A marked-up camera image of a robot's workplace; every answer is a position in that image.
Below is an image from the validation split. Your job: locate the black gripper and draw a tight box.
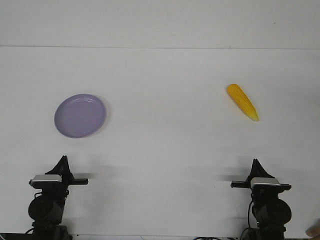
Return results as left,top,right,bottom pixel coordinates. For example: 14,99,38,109
230,158,280,195

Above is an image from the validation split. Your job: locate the yellow corn cob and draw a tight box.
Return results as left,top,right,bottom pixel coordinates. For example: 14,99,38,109
226,83,260,122

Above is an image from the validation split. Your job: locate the purple round plate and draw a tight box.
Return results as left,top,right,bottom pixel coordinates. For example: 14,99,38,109
54,93,107,138

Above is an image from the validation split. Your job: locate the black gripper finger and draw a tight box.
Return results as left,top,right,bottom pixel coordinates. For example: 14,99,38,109
45,155,66,175
64,155,73,178

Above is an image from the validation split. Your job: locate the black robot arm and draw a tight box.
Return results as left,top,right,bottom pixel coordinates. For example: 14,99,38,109
230,158,292,240
28,155,74,240

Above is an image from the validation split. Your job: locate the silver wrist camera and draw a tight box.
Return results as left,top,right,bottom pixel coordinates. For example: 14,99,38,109
250,177,292,193
29,174,62,189

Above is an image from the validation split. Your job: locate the person fingertip at edge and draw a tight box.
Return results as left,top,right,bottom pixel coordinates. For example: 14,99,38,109
305,218,320,240

